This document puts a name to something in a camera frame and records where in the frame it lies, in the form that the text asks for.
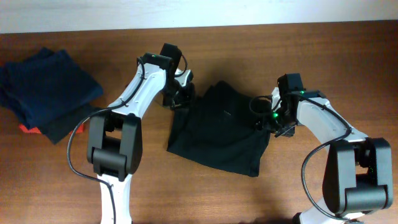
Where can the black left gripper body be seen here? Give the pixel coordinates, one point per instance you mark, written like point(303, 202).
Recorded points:
point(175, 96)

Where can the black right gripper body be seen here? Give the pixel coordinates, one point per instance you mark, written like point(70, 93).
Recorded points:
point(278, 123)

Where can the black shorts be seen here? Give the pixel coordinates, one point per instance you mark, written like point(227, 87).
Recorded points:
point(220, 131)

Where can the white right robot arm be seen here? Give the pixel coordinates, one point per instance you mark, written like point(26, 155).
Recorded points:
point(358, 171)

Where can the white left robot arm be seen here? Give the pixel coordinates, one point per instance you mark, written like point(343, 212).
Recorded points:
point(115, 136)

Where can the folded black garment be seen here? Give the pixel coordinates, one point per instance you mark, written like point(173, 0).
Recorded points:
point(57, 129)

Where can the folded navy blue garment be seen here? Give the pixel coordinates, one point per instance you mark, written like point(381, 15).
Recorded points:
point(45, 87)

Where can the folded red garment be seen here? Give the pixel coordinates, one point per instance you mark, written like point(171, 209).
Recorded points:
point(37, 131)

